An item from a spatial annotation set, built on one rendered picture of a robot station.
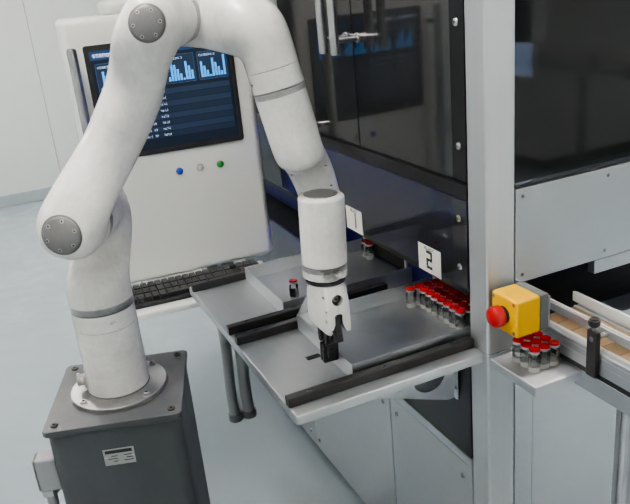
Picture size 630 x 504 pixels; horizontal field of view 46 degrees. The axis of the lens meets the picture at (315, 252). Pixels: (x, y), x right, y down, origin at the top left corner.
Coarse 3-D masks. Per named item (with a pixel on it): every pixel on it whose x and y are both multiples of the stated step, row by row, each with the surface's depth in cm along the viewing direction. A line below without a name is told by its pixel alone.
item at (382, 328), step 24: (360, 312) 166; (384, 312) 164; (408, 312) 163; (312, 336) 154; (360, 336) 155; (384, 336) 154; (408, 336) 153; (432, 336) 152; (456, 336) 146; (336, 360) 144; (360, 360) 145; (384, 360) 140
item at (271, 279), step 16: (288, 256) 193; (352, 256) 198; (256, 272) 190; (272, 272) 192; (288, 272) 192; (352, 272) 188; (368, 272) 187; (384, 272) 186; (400, 272) 178; (256, 288) 183; (272, 288) 183; (288, 288) 182; (304, 288) 181; (352, 288) 173; (272, 304) 174; (288, 304) 167
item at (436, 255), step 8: (424, 248) 155; (432, 248) 152; (424, 256) 156; (432, 256) 153; (440, 256) 150; (424, 264) 156; (432, 264) 153; (440, 264) 150; (432, 272) 154; (440, 272) 151
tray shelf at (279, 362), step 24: (216, 288) 187; (240, 288) 185; (216, 312) 173; (240, 312) 172; (264, 312) 171; (288, 336) 158; (264, 360) 149; (288, 360) 148; (312, 360) 147; (456, 360) 142; (480, 360) 144; (264, 384) 143; (288, 384) 140; (312, 384) 139; (384, 384) 136; (408, 384) 138; (288, 408) 132; (312, 408) 131; (336, 408) 132
